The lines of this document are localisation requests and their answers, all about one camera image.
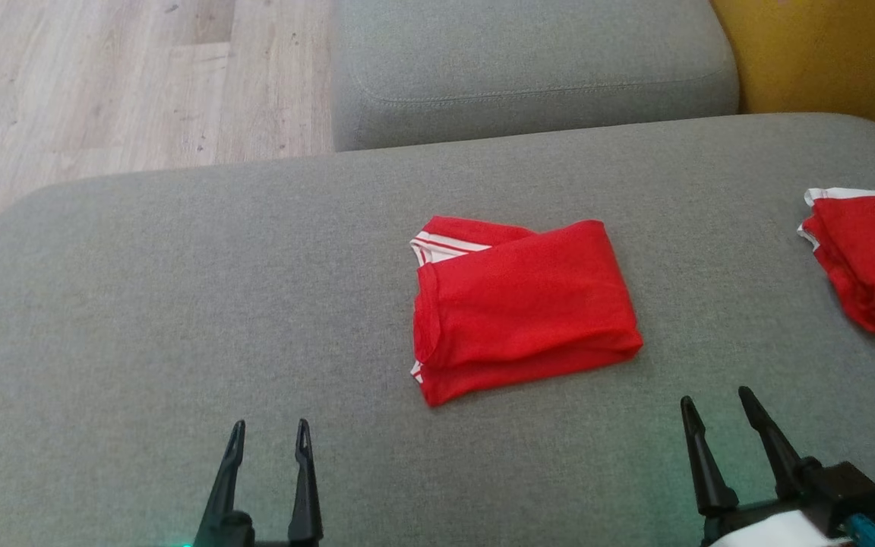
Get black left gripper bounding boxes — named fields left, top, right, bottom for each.
left=193, top=419, right=324, bottom=547

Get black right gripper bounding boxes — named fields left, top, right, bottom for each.
left=679, top=386, right=875, bottom=547

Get red shorts with white trim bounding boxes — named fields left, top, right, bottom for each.
left=797, top=188, right=875, bottom=337

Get red and white jersey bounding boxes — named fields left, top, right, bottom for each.
left=409, top=216, right=644, bottom=407

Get yellow and grey sofa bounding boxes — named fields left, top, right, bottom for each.
left=0, top=112, right=875, bottom=547

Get wide yellow sofa backrest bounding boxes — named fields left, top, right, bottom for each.
left=709, top=0, right=875, bottom=157

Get medium grey sofa seat cushion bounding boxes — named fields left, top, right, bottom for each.
left=329, top=0, right=741, bottom=153

